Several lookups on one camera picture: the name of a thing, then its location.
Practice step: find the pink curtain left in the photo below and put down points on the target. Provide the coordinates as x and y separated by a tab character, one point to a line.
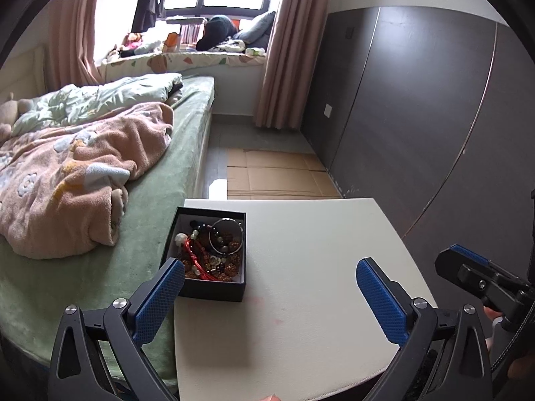
71	43

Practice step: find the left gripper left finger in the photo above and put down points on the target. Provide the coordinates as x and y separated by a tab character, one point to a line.
78	370

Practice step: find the flattened cardboard on floor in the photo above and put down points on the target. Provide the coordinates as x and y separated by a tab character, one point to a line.
275	175

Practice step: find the pink curtain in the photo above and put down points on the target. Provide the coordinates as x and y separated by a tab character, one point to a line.
71	43
290	63

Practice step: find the person's right hand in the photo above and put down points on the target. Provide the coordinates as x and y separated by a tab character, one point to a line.
510	350

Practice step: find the light green quilt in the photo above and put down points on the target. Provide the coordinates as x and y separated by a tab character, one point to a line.
72	105

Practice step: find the pink fleece blanket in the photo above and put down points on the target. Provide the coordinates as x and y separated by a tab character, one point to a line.
63	190

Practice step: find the black bag on sill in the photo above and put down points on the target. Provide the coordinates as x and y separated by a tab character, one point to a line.
218	29

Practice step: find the patterned window seat cushion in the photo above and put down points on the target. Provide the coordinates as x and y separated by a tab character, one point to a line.
174	62

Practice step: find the person's left hand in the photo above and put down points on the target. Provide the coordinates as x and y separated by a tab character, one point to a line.
271	398

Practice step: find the pink curtain right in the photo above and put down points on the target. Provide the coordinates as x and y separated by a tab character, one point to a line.
290	63

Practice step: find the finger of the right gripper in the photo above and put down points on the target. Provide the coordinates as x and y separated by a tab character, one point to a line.
461	255

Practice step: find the white pearl bead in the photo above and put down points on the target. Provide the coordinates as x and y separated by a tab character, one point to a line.
180	239

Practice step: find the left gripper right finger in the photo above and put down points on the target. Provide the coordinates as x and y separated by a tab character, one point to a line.
442	354

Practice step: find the orange box on sill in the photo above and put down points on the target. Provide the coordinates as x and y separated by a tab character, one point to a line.
172	43

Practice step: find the white wall socket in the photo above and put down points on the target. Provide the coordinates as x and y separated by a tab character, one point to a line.
328	110

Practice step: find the white paper on floor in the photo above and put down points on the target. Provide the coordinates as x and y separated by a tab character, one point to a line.
218	189

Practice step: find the grey pillow on sill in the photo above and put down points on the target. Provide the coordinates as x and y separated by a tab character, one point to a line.
258	32

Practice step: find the black jewelry box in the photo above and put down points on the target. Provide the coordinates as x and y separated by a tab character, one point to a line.
214	256

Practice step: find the beige plush toy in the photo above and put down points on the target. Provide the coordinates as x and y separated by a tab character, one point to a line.
10	111

